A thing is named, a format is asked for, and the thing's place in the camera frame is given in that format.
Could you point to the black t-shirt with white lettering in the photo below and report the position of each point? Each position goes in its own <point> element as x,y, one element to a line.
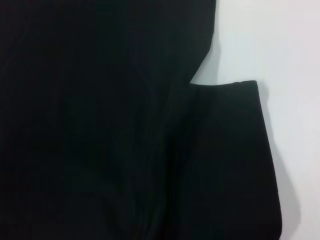
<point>112,125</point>

